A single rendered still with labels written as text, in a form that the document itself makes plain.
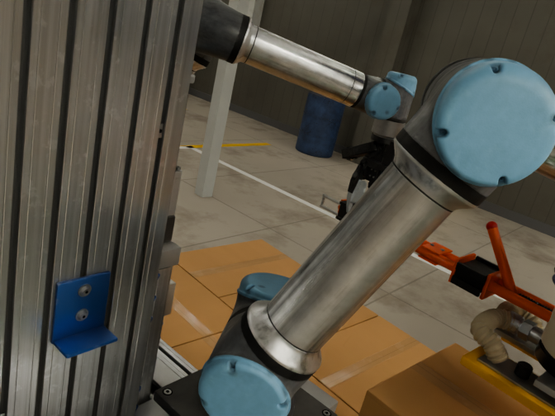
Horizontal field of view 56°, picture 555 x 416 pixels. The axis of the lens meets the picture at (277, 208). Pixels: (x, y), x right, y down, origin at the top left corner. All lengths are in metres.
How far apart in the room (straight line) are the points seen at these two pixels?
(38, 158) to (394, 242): 0.39
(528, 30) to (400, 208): 6.65
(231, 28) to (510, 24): 6.35
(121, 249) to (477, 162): 0.46
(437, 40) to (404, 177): 7.00
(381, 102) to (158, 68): 0.56
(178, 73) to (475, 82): 0.36
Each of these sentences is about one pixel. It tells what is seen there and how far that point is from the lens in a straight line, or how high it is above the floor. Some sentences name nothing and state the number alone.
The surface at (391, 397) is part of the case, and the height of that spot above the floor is 0.95.
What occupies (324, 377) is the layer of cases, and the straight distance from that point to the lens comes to 1.89.
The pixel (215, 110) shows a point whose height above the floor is 0.81.
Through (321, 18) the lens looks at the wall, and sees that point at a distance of 8.54.
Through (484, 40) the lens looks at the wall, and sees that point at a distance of 7.31.
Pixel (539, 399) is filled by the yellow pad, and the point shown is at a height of 1.11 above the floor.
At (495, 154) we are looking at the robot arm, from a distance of 0.53.
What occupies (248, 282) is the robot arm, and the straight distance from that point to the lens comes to 0.78.
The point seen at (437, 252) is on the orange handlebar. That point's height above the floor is 1.23.
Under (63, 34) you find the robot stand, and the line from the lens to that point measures 0.60.
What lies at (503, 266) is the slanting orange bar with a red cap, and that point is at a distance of 1.20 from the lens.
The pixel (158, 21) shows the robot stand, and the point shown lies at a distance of 0.66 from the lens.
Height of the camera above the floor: 1.63
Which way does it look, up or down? 19 degrees down
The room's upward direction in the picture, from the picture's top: 13 degrees clockwise
